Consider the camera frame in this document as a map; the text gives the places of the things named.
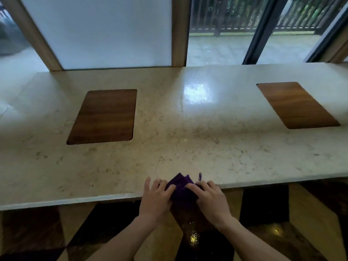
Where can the person's left hand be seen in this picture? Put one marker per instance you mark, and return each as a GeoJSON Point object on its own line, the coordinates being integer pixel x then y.
{"type": "Point", "coordinates": [155, 203]}

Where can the person's right hand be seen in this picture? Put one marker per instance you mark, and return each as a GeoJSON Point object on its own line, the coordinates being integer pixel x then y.
{"type": "Point", "coordinates": [214, 203]}

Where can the purple cleaning cloth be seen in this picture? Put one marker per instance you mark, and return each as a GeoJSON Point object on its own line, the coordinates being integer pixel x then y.
{"type": "Point", "coordinates": [180, 190]}

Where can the person's left forearm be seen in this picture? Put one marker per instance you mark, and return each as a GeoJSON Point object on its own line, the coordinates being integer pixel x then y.
{"type": "Point", "coordinates": [125, 241]}

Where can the person's right forearm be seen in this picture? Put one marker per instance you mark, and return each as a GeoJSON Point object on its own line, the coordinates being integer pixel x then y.
{"type": "Point", "coordinates": [250, 244]}

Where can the wooden inlay panel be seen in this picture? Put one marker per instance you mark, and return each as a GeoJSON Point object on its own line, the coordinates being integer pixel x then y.
{"type": "Point", "coordinates": [103, 116]}
{"type": "Point", "coordinates": [296, 105]}

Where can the black window mullion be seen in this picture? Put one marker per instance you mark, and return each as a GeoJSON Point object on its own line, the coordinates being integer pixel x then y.
{"type": "Point", "coordinates": [325, 42]}
{"type": "Point", "coordinates": [263, 29]}

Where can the wooden post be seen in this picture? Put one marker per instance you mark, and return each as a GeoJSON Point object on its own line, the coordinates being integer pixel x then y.
{"type": "Point", "coordinates": [339, 52]}
{"type": "Point", "coordinates": [32, 35]}
{"type": "Point", "coordinates": [180, 29]}

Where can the white wall panel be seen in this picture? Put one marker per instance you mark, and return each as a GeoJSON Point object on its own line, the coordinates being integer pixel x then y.
{"type": "Point", "coordinates": [95, 29]}

